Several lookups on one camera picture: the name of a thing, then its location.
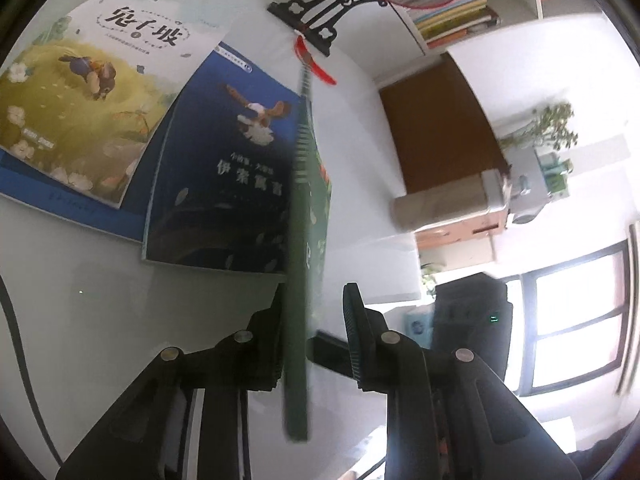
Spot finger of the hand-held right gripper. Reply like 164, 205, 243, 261
306, 330, 353, 377

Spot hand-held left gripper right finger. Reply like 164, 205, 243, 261
341, 282, 584, 480

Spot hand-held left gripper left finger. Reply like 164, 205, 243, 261
55, 290, 287, 480

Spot green leaf pattern book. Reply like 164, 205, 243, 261
281, 67, 335, 443

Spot dark blue book bird cover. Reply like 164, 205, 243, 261
141, 42, 313, 276

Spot blue book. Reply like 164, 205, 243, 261
0, 152, 146, 243

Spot white book green meadow cover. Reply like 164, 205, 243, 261
0, 0, 240, 209

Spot blue tissue pack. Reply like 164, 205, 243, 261
404, 310, 434, 348

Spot green box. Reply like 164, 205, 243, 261
542, 156, 573, 195

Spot brown wooden cabinet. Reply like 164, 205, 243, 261
378, 52, 513, 261

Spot red tassel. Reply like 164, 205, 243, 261
294, 35, 338, 86

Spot dark frame window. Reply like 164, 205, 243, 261
520, 240, 632, 397

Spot black cable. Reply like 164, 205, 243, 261
0, 275, 63, 466

